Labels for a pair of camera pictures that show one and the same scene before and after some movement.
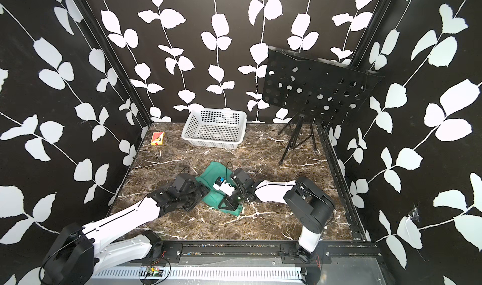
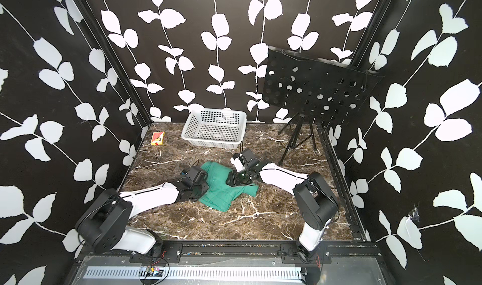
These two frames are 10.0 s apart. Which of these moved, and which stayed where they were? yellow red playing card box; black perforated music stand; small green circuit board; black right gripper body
Moved: black right gripper body
Stayed: small green circuit board; yellow red playing card box; black perforated music stand
